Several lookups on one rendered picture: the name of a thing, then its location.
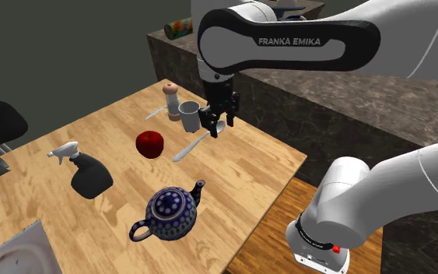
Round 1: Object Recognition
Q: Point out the black spray bottle white trigger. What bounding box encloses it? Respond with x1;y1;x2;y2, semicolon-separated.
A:
46;141;114;201

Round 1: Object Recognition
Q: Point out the grey cup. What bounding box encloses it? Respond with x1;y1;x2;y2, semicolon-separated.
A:
177;100;201;134

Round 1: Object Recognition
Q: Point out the wood patterned robot stand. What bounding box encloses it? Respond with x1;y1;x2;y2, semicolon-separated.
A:
226;177;384;274

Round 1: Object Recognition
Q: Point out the dark marble counter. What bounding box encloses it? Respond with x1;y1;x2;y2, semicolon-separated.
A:
146;0;438;274

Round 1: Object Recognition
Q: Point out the silver knife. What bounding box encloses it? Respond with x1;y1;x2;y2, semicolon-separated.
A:
144;105;169;121

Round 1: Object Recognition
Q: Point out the blue dotted teapot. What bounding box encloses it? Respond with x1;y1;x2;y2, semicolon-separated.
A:
128;179;207;243

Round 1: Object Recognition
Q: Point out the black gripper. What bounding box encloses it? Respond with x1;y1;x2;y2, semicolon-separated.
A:
198;76;240;139

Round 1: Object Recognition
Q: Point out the wooden table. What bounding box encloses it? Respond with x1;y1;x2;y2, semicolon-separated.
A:
0;79;308;274

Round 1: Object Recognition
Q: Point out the grey flat tray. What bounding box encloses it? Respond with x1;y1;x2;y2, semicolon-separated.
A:
0;219;64;274

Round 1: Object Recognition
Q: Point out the silver spoon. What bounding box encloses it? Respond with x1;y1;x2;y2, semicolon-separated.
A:
171;120;226;163

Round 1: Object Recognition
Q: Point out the red apple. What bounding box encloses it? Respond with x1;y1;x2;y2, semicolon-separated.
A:
135;130;165;160

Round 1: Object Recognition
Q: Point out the wood topped glass pepper mill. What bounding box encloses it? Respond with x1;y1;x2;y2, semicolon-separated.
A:
162;83;182;122

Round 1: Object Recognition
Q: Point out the colourful patterned can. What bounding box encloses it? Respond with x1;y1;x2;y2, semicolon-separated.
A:
163;16;194;41

